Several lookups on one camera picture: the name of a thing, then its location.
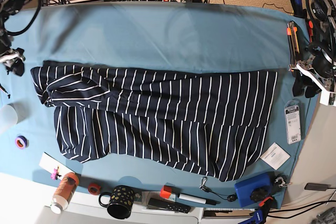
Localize white black marker pen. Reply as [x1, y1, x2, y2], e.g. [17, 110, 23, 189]
[176, 194, 218, 206]

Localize navy white striped t-shirt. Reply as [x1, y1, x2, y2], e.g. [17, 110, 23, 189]
[31, 65, 278, 182]

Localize black power adapter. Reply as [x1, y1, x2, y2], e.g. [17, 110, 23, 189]
[304, 183, 329, 191]

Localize black mug gold leaves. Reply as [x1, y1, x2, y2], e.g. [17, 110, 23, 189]
[98, 185, 135, 220]

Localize white square card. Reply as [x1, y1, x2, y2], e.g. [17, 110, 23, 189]
[260, 143, 290, 170]

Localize blue clamp bottom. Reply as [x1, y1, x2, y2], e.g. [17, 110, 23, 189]
[243, 196, 275, 224]

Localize purple tape roll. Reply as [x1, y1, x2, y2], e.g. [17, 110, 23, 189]
[15, 136, 28, 150]

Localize teal table cloth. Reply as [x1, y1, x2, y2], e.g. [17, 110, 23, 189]
[0, 0, 326, 210]

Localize orange bottle white cap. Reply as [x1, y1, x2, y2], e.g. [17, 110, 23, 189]
[50, 173, 79, 214]

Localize red orange cube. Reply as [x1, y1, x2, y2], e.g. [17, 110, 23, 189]
[160, 185, 172, 199]

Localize translucent plastic cup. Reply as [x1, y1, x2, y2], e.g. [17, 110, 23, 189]
[0, 104, 18, 134]

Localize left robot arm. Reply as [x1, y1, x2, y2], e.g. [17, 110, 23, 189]
[287, 0, 335, 106]

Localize orange black tool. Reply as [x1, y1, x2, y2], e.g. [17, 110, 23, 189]
[308, 20, 314, 42]

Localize blue box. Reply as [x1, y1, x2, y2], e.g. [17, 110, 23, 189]
[234, 173, 273, 207]

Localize metal carabiner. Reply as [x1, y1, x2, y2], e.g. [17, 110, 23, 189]
[199, 177, 207, 191]

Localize red tape roll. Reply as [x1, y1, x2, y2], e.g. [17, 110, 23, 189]
[88, 183, 101, 196]

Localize clear plastic blister pack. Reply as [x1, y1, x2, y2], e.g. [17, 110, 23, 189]
[284, 100, 301, 145]

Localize white paper sheet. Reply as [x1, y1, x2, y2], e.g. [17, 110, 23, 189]
[39, 153, 74, 179]

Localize orange black utility knife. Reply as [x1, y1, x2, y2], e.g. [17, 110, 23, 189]
[287, 20, 302, 67]

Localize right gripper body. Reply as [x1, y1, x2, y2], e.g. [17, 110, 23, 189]
[1, 48, 25, 77]

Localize black remote control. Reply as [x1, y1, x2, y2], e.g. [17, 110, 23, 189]
[148, 198, 192, 214]

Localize pink clip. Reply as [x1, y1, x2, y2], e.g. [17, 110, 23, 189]
[50, 168, 58, 180]

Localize blue black clamp top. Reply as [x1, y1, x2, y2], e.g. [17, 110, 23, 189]
[290, 0, 305, 18]

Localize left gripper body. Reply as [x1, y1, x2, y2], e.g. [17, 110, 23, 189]
[292, 48, 335, 98]

